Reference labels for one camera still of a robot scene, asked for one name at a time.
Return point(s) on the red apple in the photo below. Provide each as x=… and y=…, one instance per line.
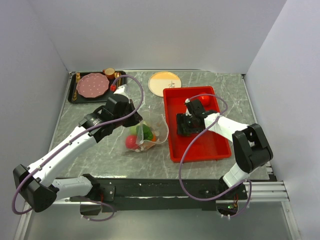
x=130, y=142

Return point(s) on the aluminium rail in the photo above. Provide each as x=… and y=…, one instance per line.
x=270, y=191

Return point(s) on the pink dotted plate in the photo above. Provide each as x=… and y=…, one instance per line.
x=93, y=85

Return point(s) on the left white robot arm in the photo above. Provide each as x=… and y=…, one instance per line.
x=38, y=184

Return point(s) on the black serving tray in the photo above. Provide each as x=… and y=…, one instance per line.
x=82, y=100

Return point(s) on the red plastic bin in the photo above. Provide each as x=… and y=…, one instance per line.
x=210, y=146

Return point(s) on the orange cup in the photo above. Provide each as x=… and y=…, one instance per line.
x=109, y=73

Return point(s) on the beige round plate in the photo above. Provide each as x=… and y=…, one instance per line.
x=163, y=80

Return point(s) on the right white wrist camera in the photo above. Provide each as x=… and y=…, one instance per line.
x=189, y=107

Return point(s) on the clear zip top bag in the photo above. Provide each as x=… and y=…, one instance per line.
x=152, y=130

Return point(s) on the green lime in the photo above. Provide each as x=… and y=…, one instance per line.
x=183, y=131

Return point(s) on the gold spoon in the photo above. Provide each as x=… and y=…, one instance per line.
x=118, y=75

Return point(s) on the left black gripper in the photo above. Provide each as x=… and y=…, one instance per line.
x=134, y=120

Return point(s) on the gold fork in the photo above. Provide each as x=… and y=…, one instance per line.
x=77, y=79

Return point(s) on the red tomato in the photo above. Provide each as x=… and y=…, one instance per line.
x=204, y=99

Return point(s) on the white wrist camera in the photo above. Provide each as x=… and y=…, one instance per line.
x=189, y=107
x=122, y=90

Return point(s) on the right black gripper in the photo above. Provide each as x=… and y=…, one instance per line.
x=181, y=118

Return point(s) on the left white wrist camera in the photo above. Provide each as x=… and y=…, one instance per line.
x=122, y=90

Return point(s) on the green bell pepper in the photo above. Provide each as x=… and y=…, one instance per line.
x=147, y=133

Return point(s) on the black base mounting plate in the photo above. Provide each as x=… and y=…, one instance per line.
x=130, y=194

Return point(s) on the orange fruit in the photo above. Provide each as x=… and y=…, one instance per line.
x=154, y=139

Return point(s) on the light green apple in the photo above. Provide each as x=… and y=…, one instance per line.
x=138, y=128

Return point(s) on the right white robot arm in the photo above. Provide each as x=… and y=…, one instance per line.
x=250, y=145

